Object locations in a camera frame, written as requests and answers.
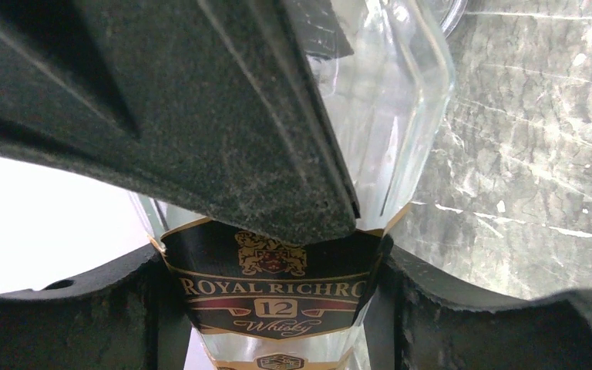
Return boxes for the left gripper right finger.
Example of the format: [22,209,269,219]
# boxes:
[365,247,592,369]

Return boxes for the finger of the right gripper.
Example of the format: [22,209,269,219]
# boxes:
[0,1,359,244]

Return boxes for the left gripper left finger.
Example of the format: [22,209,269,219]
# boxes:
[0,245,191,369]

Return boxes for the clear glass bottle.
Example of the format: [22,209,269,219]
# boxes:
[427,0,469,37]

